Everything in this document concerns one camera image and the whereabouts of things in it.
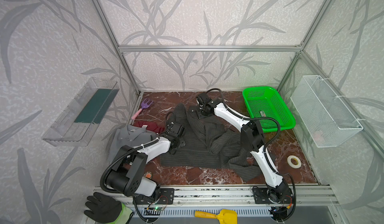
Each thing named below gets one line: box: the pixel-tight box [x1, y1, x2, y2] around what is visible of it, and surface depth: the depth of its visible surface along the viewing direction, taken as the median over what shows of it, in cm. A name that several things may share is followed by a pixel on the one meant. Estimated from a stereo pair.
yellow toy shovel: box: [194, 209, 238, 224], surface depth 68 cm
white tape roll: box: [287, 155, 302, 169], surface depth 86 cm
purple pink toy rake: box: [130, 98, 153, 120], surface depth 114 cm
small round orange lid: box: [143, 171, 153, 179], surface depth 82 cm
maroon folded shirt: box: [133, 119, 166, 134], surface depth 101 cm
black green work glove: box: [84, 192, 133, 224], surface depth 71 cm
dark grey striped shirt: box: [160, 103, 258, 182], surface depth 88 cm
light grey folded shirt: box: [108, 125, 158, 162], surface depth 90 cm
